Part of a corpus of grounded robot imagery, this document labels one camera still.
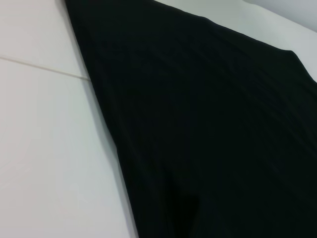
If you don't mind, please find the black t-shirt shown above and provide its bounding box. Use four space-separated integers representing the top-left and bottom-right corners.
64 0 317 238

